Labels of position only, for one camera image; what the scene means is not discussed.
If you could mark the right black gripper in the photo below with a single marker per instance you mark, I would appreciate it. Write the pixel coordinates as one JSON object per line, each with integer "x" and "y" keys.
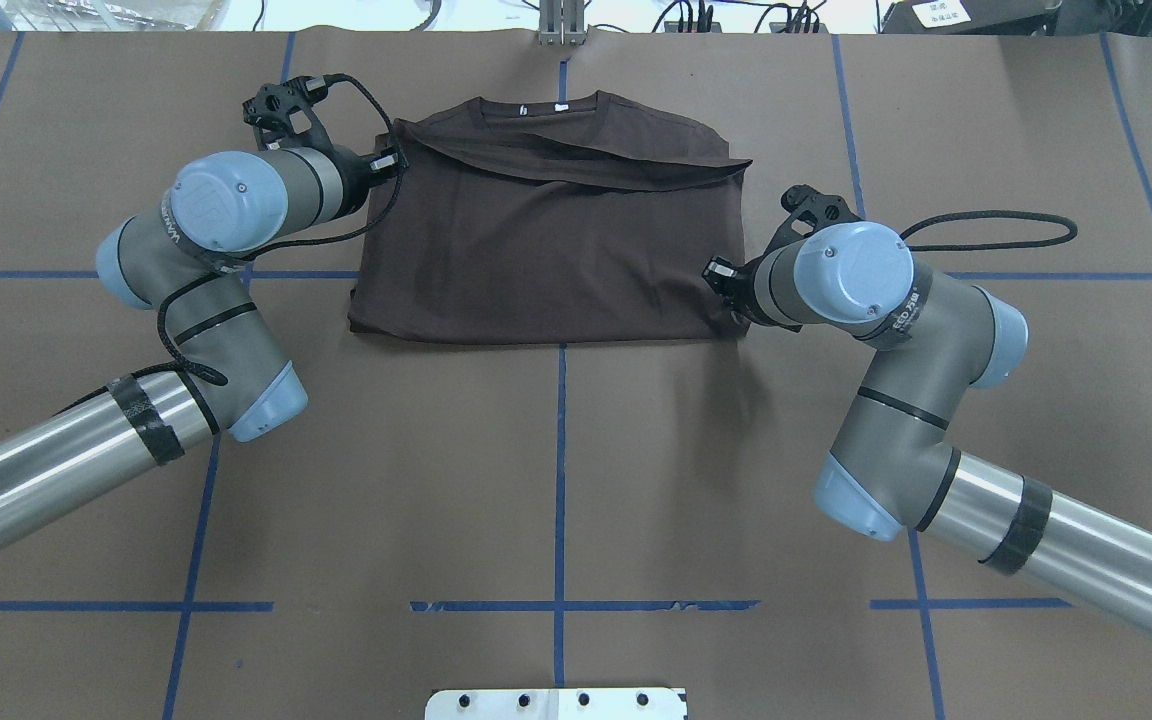
{"x": 742, "y": 283}

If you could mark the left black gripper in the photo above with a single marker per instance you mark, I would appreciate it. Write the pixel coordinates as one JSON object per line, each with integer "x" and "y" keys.
{"x": 357, "y": 172}

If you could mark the dark brown t-shirt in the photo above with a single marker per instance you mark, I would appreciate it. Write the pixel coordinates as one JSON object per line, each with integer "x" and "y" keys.
{"x": 544, "y": 223}

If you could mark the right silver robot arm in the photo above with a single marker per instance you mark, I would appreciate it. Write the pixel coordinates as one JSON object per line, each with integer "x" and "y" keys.
{"x": 891, "y": 467}

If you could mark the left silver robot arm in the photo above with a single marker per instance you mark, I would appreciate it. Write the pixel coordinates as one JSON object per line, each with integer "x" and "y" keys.
{"x": 183, "y": 261}

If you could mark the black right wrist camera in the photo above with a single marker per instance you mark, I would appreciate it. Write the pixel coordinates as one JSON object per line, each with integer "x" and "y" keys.
{"x": 808, "y": 211}

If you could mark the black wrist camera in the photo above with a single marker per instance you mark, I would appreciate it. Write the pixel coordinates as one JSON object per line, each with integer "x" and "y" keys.
{"x": 283, "y": 117}
{"x": 808, "y": 211}

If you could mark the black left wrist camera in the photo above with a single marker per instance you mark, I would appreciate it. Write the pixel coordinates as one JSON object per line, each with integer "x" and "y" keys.
{"x": 283, "y": 117}

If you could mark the aluminium camera post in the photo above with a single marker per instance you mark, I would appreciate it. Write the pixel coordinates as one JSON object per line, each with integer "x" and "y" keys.
{"x": 561, "y": 23}

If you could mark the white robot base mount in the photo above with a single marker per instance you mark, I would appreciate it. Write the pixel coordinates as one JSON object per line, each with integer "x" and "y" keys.
{"x": 559, "y": 703}

